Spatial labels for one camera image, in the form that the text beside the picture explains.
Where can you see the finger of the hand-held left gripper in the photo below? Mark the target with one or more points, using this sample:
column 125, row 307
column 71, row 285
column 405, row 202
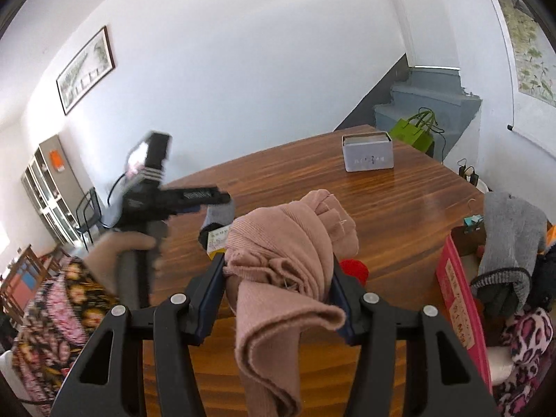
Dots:
column 195, row 197

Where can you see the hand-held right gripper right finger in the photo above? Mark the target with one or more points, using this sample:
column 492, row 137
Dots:
column 348, row 331

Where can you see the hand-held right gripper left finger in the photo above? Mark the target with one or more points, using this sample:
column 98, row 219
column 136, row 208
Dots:
column 210, row 306

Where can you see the pink knit cloth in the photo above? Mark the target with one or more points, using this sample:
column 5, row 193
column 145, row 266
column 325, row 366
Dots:
column 282, row 247

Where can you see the person's floral-sleeved left forearm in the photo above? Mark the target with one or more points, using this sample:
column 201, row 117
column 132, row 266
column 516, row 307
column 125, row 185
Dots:
column 56, row 312

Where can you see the person's left hand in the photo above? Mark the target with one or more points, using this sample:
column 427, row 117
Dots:
column 104, row 260

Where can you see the grey sock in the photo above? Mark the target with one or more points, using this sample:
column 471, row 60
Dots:
column 219, row 217

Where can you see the small yellow white box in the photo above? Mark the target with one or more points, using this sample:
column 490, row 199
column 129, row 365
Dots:
column 217, row 241

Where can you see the black metal chair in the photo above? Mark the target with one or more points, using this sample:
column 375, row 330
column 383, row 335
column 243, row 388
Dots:
column 89, row 217

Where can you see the red round object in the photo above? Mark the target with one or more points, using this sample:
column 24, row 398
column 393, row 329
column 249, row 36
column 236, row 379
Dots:
column 356, row 271

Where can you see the grey glass-door cabinet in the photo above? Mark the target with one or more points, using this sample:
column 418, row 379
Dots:
column 50, row 191

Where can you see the wooden desk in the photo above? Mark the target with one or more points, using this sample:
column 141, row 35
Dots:
column 304, row 182

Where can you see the pink cardboard box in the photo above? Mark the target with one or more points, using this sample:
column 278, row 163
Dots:
column 458, row 304

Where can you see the framed landscape painting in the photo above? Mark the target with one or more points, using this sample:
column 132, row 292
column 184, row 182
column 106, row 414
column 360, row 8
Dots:
column 84, row 71

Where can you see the wooden chair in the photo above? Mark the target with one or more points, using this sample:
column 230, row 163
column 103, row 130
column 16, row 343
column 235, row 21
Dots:
column 21, row 282

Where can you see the small teal box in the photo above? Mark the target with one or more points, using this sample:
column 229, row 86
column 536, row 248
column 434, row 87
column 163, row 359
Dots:
column 472, row 222

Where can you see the white tin box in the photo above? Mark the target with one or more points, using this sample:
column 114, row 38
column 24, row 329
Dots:
column 368, row 156

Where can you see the pink leopard print cloth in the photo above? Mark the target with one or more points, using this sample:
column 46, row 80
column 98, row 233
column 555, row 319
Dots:
column 527, row 347

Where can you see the grey knit garment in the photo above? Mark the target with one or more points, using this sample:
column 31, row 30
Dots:
column 508, row 234

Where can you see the black cloth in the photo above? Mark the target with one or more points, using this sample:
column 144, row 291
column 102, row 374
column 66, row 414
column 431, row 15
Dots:
column 545, row 278

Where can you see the green paper bag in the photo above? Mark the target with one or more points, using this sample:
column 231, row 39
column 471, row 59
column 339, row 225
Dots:
column 412, row 134

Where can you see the grey staircase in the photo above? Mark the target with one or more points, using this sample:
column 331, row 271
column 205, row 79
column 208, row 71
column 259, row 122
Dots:
column 425, row 95

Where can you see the floral wall scroll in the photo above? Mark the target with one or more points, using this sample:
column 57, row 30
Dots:
column 527, row 52

